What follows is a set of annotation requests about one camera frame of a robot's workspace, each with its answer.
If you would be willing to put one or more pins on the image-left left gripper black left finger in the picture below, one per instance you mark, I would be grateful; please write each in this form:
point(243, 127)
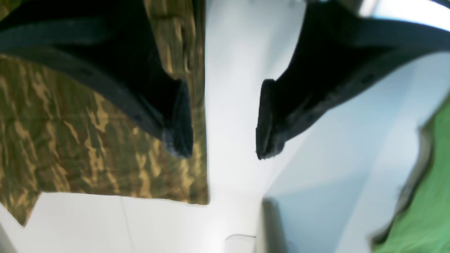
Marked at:
point(109, 46)

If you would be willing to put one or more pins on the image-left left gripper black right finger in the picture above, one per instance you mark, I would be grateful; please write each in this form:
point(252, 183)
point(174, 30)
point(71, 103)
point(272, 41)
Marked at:
point(344, 48)

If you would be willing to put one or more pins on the camouflage T-shirt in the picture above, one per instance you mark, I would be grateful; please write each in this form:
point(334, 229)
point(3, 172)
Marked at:
point(61, 136)

